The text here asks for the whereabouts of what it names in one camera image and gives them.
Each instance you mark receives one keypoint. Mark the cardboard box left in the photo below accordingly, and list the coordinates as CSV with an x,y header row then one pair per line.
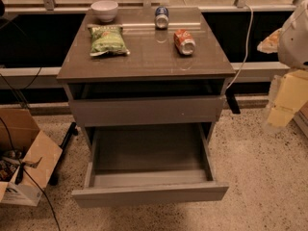
x,y
30,157

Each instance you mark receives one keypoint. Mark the cardboard box right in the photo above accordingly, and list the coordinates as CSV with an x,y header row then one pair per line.
x,y
301,119

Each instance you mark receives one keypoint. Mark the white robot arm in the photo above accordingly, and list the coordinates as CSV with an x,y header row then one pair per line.
x,y
293,41

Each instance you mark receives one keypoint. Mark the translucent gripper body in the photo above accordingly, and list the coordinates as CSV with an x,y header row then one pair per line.
x,y
295,42

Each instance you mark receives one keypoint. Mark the white bowl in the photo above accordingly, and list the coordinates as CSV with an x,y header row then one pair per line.
x,y
105,10

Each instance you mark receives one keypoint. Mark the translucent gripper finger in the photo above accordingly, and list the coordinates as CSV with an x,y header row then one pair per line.
x,y
270,44

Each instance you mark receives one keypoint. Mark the black stand leg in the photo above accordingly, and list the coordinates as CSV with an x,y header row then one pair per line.
x,y
72,131

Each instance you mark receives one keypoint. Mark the grey drawer cabinet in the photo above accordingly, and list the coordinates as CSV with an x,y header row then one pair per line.
x,y
154,68

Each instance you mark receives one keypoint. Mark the grey top drawer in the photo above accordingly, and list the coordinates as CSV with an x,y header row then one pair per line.
x,y
142,111

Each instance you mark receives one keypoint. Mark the grey drawer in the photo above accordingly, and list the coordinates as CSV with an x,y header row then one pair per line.
x,y
142,111
149,164

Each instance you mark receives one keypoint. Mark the cardboard box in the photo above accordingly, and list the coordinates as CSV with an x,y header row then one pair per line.
x,y
301,119
30,157

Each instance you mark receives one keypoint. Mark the orange soda can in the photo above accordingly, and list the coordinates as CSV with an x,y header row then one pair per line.
x,y
184,42

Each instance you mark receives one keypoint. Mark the green chip bag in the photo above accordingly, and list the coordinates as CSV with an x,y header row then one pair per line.
x,y
106,39

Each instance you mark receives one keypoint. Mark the blue soda can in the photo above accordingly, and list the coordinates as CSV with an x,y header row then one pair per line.
x,y
161,17

